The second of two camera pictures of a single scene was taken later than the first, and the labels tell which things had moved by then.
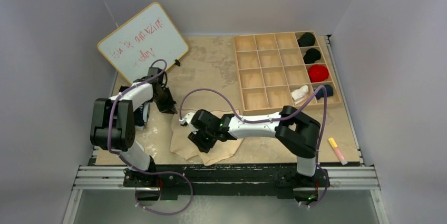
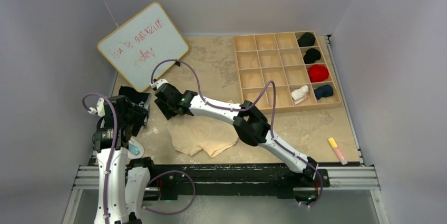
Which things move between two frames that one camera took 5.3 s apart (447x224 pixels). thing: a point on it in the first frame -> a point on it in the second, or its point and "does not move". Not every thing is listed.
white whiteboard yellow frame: [149, 36] does not move
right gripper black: [204, 146] -> [169, 114]
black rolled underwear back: [307, 39] does not move
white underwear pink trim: [300, 95] does not move
